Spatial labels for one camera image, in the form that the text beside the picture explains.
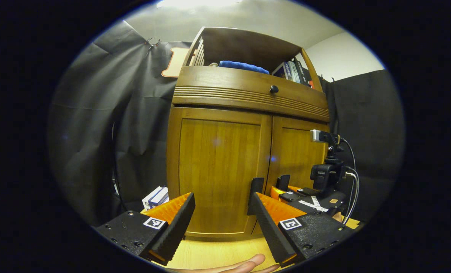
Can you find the white standing book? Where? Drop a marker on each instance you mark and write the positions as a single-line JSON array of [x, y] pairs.
[[149, 197]]

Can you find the wooden cabinet door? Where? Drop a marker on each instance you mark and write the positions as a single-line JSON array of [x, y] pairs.
[[295, 151], [217, 167]]

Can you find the wooden drawer with black knob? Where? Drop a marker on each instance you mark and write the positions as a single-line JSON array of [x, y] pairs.
[[229, 85]]

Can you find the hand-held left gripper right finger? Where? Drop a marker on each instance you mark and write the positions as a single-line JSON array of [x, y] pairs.
[[271, 231]]

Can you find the folded blue cloth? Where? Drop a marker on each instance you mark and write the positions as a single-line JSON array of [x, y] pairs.
[[242, 66]]

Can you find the wooden double-door shoe cabinet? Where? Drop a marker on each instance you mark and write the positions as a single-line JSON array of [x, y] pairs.
[[248, 49]]

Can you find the blue-grey shelf book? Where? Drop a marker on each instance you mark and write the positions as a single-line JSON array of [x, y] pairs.
[[282, 71]]

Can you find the light grey shelf book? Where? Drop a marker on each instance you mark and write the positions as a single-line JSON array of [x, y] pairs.
[[294, 72]]

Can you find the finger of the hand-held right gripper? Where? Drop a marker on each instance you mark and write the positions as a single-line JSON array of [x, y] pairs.
[[280, 194], [303, 190]]

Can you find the dark grey shelf book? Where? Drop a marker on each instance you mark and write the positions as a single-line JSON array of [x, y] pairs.
[[304, 76]]

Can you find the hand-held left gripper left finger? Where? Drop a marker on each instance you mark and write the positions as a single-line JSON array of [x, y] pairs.
[[174, 235]]

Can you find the ceiling light panel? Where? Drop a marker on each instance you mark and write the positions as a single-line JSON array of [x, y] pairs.
[[198, 3]]

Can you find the black backdrop cloth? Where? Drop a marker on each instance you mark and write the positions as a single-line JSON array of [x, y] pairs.
[[104, 132]]

